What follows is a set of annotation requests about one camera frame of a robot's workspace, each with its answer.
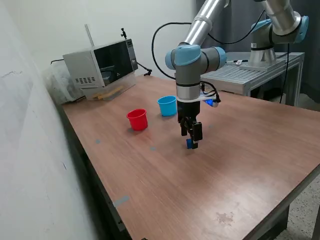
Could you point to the white tag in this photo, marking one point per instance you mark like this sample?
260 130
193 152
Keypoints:
238 62

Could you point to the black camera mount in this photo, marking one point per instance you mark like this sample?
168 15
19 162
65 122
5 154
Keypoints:
123 33

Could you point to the silver microwave oven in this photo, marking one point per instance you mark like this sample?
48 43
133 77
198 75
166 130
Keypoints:
82 65

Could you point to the dark grey curtain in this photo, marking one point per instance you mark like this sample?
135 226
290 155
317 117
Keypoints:
240 15

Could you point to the white rod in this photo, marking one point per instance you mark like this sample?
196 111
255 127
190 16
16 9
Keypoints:
89 35

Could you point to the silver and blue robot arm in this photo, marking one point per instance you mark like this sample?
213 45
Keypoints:
187 55

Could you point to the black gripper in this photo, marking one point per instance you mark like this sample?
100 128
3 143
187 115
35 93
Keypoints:
188 111

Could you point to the blue cube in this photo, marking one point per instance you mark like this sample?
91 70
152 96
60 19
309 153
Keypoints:
188 144

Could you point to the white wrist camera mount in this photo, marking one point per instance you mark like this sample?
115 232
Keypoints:
211 101

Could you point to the light wooden stick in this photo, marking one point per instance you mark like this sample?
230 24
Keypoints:
108 94

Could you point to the crumpled clear plastic bag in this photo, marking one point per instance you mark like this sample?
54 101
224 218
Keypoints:
60 85

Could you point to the red plastic bin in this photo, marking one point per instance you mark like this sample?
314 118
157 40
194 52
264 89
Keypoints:
137 121

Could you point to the aluminium robot base table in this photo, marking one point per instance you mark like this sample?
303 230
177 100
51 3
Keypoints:
232 75

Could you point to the blue plastic bin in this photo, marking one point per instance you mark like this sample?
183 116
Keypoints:
167 107

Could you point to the blue tape piece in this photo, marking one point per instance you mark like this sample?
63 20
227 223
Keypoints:
97 141
130 130
152 148
121 201

